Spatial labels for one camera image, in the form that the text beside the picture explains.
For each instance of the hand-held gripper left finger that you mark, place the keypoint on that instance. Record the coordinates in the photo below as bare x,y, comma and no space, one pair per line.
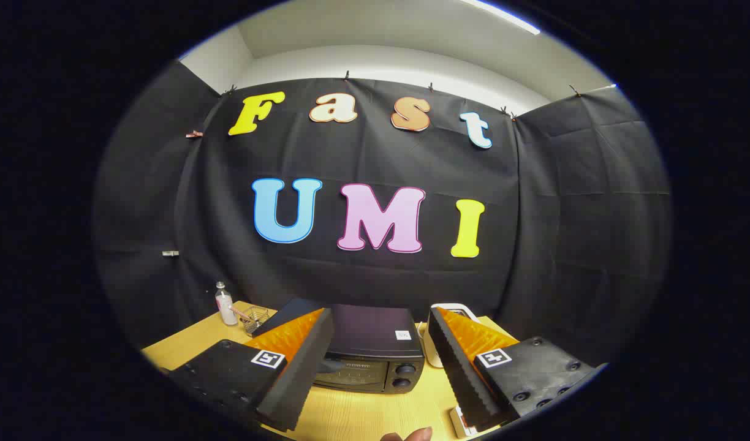
301,367

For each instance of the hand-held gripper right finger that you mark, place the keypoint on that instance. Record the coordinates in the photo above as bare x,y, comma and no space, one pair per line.
458,367

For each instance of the black toaster oven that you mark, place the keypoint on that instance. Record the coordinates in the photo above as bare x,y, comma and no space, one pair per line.
369,331

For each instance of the white pop-up toaster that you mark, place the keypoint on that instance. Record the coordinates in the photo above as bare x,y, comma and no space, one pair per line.
432,352

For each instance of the white rectangular tray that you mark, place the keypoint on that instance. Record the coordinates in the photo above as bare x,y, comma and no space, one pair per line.
458,422

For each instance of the small clear bottle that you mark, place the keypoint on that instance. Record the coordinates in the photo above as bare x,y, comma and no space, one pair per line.
226,309

